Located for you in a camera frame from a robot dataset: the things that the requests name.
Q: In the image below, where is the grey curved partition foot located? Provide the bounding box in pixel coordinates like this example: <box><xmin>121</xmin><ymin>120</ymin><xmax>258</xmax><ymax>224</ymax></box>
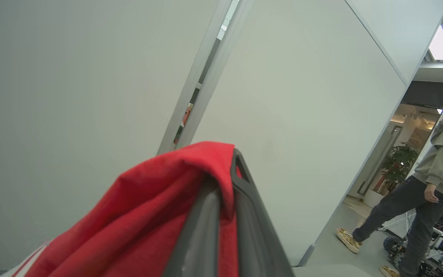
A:
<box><xmin>298</xmin><ymin>244</ymin><xmax>316</xmax><ymax>267</ymax></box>

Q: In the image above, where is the grey partition post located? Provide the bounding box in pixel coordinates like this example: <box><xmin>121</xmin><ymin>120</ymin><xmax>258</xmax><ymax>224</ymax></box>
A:
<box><xmin>175</xmin><ymin>0</ymin><xmax>255</xmax><ymax>150</ymax></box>
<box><xmin>157</xmin><ymin>0</ymin><xmax>233</xmax><ymax>155</ymax></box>

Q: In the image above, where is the red garment with white stripes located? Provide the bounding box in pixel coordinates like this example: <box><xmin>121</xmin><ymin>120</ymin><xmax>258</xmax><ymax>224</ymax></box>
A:
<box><xmin>0</xmin><ymin>141</ymin><xmax>242</xmax><ymax>277</ymax></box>

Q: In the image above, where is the potted green plant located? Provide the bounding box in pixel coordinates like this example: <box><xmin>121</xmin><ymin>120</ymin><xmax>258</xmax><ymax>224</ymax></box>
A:
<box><xmin>363</xmin><ymin>142</ymin><xmax>420</xmax><ymax>208</ymax></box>

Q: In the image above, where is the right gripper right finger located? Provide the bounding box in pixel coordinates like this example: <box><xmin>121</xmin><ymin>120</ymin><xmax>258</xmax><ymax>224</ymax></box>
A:
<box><xmin>230</xmin><ymin>149</ymin><xmax>295</xmax><ymax>277</ymax></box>

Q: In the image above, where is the dark hanging screen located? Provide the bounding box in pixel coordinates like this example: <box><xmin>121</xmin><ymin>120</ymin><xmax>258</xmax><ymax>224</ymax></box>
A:
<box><xmin>401</xmin><ymin>81</ymin><xmax>443</xmax><ymax>109</ymax></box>

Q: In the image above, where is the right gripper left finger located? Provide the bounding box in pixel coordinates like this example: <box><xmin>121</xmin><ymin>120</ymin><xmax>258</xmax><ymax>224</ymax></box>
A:
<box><xmin>163</xmin><ymin>175</ymin><xmax>222</xmax><ymax>277</ymax></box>

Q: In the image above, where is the orange object behind partition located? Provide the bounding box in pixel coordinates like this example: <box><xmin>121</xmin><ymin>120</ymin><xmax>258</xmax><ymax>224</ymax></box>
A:
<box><xmin>181</xmin><ymin>103</ymin><xmax>194</xmax><ymax>127</ymax></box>

